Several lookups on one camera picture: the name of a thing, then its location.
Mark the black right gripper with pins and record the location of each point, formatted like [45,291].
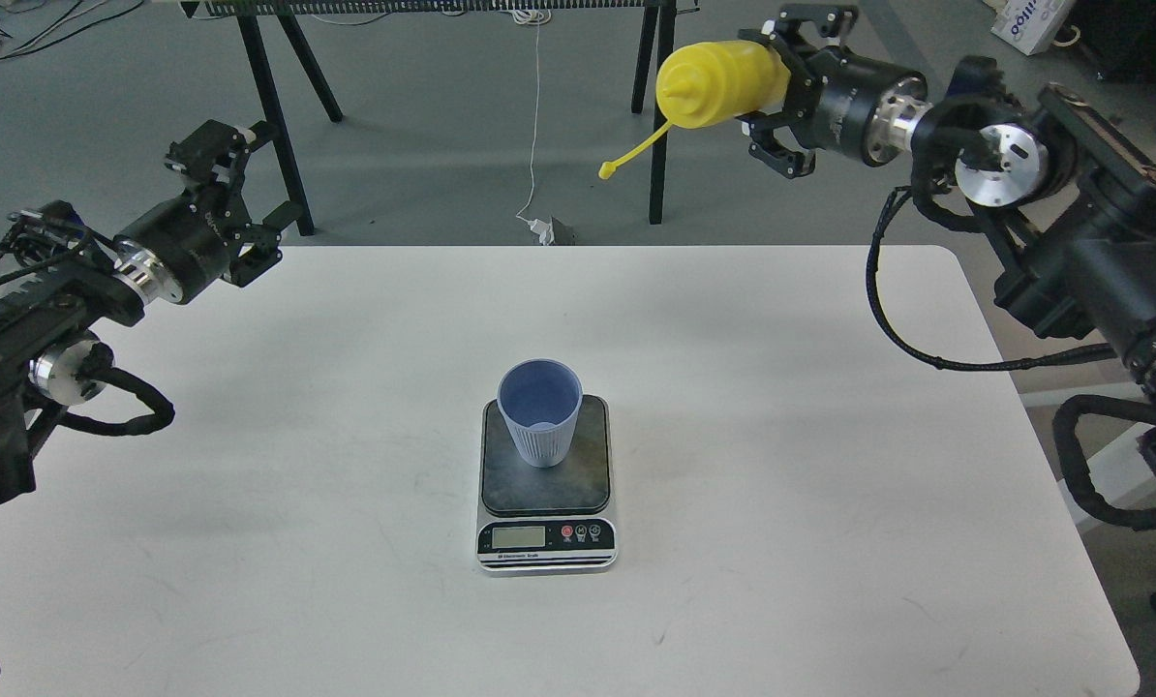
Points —
[849,97]

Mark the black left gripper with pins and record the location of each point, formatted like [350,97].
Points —
[175,250]

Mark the yellow squeeze bottle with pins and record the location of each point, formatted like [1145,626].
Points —
[705,84]

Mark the blue ribbed plastic cup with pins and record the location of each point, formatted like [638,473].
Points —
[539,401]

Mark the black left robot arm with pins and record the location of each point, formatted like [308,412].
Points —
[58,277]

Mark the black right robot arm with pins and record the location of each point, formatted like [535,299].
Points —
[1067,203]

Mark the black digital kitchen scale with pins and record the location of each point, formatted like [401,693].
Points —
[547,520]

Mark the black trestle table background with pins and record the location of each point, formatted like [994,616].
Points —
[472,115]

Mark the white cardboard box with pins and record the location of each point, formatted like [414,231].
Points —
[1029,26]

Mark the white power adapter on floor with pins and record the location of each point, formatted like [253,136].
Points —
[552,232]

